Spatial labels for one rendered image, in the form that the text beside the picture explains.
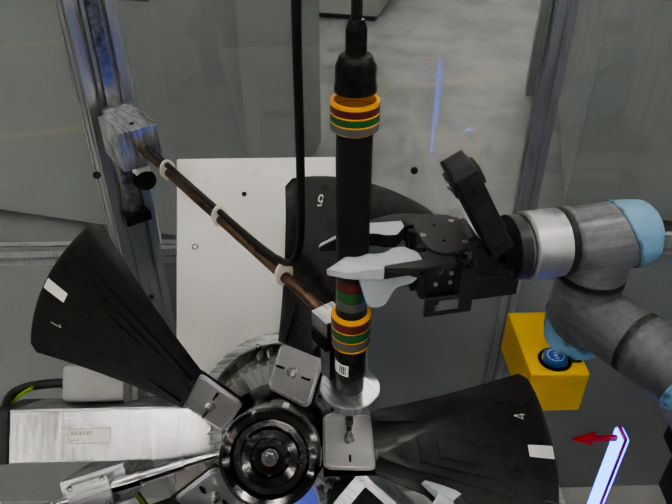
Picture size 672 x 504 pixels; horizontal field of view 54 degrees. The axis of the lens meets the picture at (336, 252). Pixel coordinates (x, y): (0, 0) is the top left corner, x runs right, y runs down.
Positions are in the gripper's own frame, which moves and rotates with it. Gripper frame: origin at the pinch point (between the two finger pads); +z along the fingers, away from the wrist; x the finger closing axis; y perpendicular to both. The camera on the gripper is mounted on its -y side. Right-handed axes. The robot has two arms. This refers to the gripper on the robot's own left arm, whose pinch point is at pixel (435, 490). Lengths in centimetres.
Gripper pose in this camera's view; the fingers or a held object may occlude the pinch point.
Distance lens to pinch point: 83.5
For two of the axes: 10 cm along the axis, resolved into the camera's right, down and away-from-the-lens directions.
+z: -6.3, -4.5, 6.4
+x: 0.9, 7.7, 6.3
